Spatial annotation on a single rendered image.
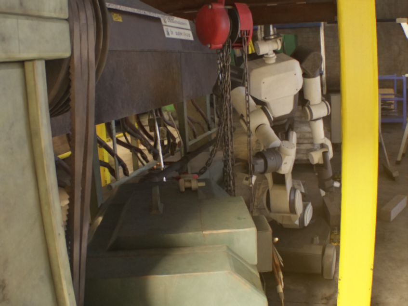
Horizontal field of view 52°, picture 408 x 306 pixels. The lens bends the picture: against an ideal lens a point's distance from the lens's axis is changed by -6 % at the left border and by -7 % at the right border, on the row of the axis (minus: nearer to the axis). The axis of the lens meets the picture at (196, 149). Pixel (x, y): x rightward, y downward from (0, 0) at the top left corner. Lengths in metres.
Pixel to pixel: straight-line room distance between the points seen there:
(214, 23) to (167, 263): 0.83
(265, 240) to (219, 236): 0.32
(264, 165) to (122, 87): 0.64
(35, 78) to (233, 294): 0.55
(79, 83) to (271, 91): 1.55
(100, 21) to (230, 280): 0.51
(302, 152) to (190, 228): 4.19
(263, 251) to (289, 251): 1.31
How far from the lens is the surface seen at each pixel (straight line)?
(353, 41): 1.24
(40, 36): 0.55
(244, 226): 0.97
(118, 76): 1.81
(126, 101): 1.86
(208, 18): 1.48
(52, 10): 0.57
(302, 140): 5.09
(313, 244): 2.58
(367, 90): 1.25
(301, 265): 2.59
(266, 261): 1.29
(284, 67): 2.12
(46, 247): 0.60
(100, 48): 0.70
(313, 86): 2.29
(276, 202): 2.42
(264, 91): 2.09
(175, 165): 2.22
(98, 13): 0.70
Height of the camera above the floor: 1.21
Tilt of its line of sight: 10 degrees down
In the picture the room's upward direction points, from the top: 4 degrees counter-clockwise
